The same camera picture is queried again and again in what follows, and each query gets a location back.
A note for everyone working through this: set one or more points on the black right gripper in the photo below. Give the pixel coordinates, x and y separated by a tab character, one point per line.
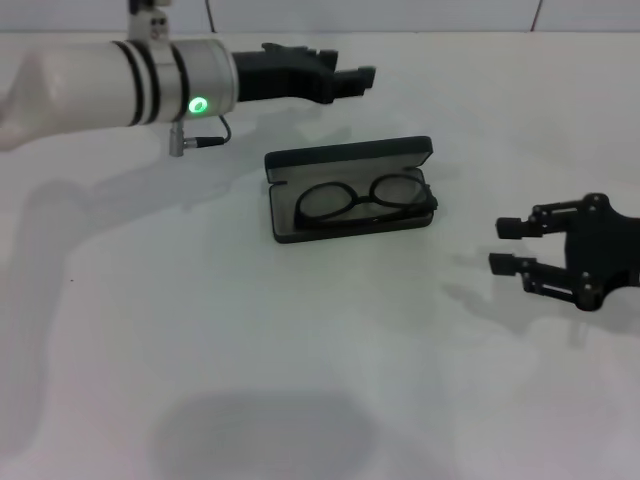
595	250

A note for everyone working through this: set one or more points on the black glasses case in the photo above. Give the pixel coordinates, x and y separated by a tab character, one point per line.
350	150

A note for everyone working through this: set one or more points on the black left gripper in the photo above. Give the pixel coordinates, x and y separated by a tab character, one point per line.
280	75

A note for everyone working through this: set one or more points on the black glasses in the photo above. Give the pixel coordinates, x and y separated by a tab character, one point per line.
362	201

